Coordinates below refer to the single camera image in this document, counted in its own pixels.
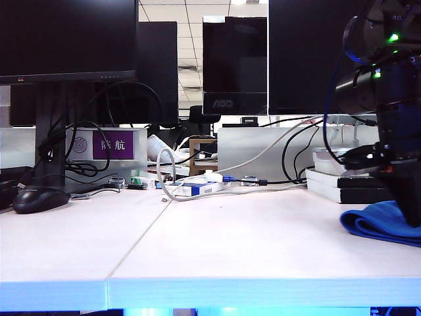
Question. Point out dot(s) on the small wooden shelf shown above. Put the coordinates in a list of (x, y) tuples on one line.
[(193, 154)]

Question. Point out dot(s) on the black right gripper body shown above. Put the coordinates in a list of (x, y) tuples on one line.
[(401, 158)]

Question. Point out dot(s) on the white frosted sign panel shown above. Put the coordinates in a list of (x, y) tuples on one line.
[(139, 148)]

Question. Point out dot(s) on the green white small box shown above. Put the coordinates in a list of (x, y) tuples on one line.
[(139, 181)]

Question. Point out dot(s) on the blue microfibre rag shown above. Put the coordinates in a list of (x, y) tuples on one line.
[(378, 227)]

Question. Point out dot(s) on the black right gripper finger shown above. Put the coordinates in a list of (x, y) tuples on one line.
[(412, 204)]

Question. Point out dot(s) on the white adapter block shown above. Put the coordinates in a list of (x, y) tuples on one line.
[(213, 176)]

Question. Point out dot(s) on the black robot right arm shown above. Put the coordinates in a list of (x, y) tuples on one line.
[(398, 85)]

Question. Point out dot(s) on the black computer mouse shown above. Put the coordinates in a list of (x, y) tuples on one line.
[(39, 199)]

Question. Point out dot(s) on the clear small jar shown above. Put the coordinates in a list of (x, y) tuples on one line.
[(117, 181)]

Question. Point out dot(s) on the matte black background monitor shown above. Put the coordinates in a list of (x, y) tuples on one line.
[(158, 66)]

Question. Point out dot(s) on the white printed bag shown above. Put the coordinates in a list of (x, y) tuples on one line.
[(157, 146)]

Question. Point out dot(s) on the grey desk partition panel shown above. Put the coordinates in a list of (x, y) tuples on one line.
[(250, 148)]

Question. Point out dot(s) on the purple name sign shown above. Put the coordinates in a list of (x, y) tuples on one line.
[(112, 145)]

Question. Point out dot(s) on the black widescreen desk monitor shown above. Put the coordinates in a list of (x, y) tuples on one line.
[(65, 33)]

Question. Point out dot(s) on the black monitor stand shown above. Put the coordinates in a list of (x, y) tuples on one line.
[(49, 115)]

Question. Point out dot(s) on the small glossy AOC monitor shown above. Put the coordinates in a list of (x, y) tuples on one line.
[(234, 56)]

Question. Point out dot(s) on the large silver-edged AOC monitor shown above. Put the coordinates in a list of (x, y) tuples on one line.
[(302, 49)]

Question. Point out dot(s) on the blue VGA connector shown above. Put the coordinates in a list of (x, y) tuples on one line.
[(231, 179)]

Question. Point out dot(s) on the blue white carton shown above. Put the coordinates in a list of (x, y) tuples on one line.
[(200, 189)]

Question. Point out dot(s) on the teal spine book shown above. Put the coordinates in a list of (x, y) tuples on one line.
[(324, 152)]

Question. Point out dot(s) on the silver teal monitor stand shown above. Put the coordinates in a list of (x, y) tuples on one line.
[(345, 118)]

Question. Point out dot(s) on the white book with print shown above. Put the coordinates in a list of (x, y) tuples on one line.
[(325, 168)]

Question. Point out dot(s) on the frosted desk partition panel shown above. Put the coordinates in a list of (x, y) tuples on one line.
[(18, 148)]

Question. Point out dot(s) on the black spine white book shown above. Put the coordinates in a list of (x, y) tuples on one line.
[(358, 182), (361, 195)]

